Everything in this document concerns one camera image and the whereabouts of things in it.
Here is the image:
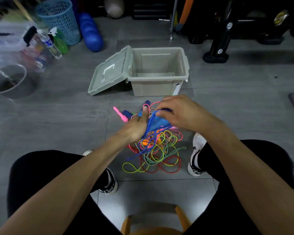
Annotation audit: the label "person's left hand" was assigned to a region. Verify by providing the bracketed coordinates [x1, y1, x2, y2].
[117, 105, 150, 145]

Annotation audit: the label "person's right hand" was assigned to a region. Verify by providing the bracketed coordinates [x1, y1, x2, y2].
[155, 94, 226, 140]

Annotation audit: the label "pile of colourful jump ropes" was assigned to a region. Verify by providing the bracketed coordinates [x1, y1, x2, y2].
[112, 100, 187, 174]

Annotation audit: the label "blue-handled jump rope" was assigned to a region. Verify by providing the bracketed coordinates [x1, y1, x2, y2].
[126, 107, 174, 162]

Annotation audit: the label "grey plastic storage box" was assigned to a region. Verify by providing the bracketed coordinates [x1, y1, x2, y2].
[127, 47, 189, 97]

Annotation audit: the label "person's left forearm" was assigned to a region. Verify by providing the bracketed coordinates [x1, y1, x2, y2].
[0, 133, 135, 235]

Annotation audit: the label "person's right forearm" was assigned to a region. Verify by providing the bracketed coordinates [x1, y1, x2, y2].
[205, 122, 294, 235]

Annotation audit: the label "grey-green box lid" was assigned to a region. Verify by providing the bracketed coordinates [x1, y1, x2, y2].
[88, 45, 133, 96]

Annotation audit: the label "person's right leg black trousers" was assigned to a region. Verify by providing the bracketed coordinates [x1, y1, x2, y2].
[184, 139, 294, 235]

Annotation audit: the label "person's leg black trousers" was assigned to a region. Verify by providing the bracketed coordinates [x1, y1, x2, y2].
[7, 149, 123, 235]
[184, 139, 294, 235]

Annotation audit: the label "person's left leg black trousers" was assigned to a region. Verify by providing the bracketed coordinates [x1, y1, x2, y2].
[7, 149, 123, 235]

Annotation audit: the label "white right shoe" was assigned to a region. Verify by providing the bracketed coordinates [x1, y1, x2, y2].
[187, 132, 207, 177]

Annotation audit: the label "white shoe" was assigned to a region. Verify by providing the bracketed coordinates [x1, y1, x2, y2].
[187, 132, 207, 177]
[83, 149, 118, 195]

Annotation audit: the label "white left shoe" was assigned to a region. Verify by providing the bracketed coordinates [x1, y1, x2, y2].
[83, 149, 118, 195]

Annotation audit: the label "black dumbbell rack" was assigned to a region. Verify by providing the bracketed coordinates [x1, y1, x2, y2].
[181, 0, 294, 64]

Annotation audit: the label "wooden stool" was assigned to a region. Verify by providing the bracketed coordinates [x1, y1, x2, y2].
[120, 205, 192, 235]

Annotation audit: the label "orange and green foam stick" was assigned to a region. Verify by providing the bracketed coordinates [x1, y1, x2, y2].
[174, 0, 195, 32]

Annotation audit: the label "green spray bottle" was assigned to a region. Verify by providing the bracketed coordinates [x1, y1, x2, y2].
[48, 27, 69, 55]

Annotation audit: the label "clear water bottle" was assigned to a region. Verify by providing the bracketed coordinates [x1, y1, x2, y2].
[37, 28, 63, 59]

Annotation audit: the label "grey metal bowl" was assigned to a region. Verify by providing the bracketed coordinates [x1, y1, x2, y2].
[0, 64, 37, 100]

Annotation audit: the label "beige exercise ball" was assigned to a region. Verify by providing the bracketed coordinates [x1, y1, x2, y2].
[104, 0, 125, 19]

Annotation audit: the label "light blue mesh basket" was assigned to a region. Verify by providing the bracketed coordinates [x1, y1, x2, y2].
[35, 0, 81, 46]

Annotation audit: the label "clear plastic lidded bin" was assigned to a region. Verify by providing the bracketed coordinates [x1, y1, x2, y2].
[0, 22, 52, 74]

